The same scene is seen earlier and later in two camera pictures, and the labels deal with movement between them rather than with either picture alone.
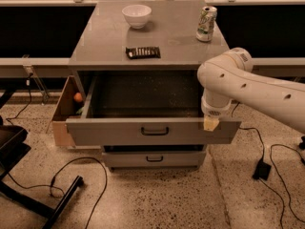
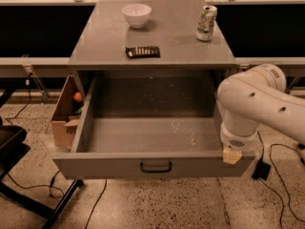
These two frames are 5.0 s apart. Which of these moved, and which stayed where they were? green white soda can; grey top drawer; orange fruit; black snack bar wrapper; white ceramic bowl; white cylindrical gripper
Moved: grey top drawer; white cylindrical gripper
Stayed: green white soda can; black snack bar wrapper; orange fruit; white ceramic bowl
